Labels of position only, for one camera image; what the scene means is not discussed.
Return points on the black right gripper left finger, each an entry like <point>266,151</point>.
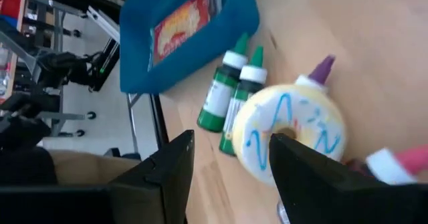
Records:
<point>160,190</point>

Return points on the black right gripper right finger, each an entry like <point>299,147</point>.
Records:
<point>321,194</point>

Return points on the pink paint bottle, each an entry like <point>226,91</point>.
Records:
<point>384,165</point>

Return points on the white tape roll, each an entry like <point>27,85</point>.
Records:
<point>301,110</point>

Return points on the green paint bottle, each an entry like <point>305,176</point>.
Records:
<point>253,73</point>
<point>217,100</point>

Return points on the purple paint bottle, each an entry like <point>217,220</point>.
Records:
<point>321,72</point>

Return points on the large blue plastic bin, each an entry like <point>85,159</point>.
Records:
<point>140,33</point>

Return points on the red snack packet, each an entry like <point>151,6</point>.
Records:
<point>184,26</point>

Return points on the brown cardboard box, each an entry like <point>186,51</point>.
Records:
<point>93,167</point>

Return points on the grey metal cart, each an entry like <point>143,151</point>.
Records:
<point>58,30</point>

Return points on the black metal table frame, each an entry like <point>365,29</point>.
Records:
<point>158,120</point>

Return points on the silver aluminium bracket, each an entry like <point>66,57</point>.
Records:
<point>103,23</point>

